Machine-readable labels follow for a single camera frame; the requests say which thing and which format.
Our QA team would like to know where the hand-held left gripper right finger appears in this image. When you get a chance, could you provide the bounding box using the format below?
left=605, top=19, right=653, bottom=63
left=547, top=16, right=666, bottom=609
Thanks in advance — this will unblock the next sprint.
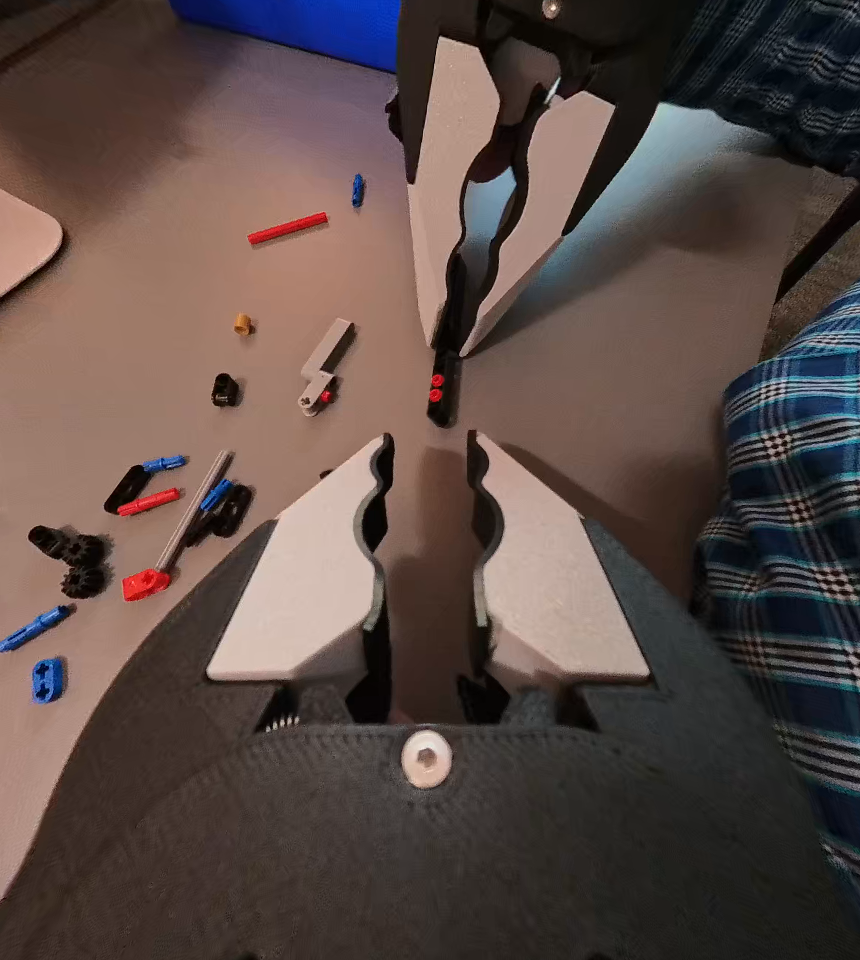
left=467, top=429, right=652, bottom=684

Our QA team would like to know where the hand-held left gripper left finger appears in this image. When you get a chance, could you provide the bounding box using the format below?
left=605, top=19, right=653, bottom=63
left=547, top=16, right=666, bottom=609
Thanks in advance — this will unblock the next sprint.
left=206, top=432, right=395, bottom=684

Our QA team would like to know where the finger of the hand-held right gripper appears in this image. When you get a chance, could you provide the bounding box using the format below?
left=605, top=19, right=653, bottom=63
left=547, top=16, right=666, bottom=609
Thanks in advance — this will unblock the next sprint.
left=407, top=36, right=503, bottom=351
left=460, top=91, right=618, bottom=358

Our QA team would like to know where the long black lego beam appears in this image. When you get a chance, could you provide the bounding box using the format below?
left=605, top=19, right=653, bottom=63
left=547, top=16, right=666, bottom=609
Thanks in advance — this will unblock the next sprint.
left=427, top=255, right=468, bottom=429

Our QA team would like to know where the grey lego liftarm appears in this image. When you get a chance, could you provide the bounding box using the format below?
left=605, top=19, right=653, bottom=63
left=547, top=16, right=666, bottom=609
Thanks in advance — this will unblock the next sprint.
left=298, top=318, right=356, bottom=416

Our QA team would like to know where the long grey lego axle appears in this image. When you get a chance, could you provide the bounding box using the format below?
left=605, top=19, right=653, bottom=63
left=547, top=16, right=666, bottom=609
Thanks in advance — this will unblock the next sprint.
left=156, top=448, right=236, bottom=575

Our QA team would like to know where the red lego connector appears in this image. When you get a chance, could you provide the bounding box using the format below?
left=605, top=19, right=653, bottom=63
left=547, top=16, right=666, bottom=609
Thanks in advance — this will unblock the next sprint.
left=121, top=568, right=172, bottom=603

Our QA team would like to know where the red lego axle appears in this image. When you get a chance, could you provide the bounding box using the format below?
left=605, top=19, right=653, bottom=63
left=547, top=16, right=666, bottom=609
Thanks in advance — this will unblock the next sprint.
left=247, top=212, right=329, bottom=246

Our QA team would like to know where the red lego pin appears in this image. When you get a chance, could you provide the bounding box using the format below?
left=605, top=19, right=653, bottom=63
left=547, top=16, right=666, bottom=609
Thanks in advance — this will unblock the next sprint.
left=117, top=487, right=182, bottom=518

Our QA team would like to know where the black thin lego liftarm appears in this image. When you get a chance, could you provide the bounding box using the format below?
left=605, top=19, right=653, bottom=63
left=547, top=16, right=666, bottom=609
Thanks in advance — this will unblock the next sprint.
left=103, top=465, right=149, bottom=516

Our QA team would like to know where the long blue lego pin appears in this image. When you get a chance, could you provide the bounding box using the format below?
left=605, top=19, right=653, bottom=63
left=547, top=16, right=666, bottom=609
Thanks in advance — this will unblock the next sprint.
left=0, top=604, right=71, bottom=654

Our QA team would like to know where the blue storage bin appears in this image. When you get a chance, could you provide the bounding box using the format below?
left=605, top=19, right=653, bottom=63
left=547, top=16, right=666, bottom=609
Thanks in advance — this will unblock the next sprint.
left=167, top=0, right=401, bottom=74

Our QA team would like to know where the person in plaid shirt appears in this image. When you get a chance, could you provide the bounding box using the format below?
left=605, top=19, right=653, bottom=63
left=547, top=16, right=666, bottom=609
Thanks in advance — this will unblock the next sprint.
left=688, top=247, right=860, bottom=960

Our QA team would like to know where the dark furniture leg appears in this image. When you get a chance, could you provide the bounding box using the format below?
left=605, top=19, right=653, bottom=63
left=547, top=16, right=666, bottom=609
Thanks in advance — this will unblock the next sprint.
left=775, top=176, right=860, bottom=301

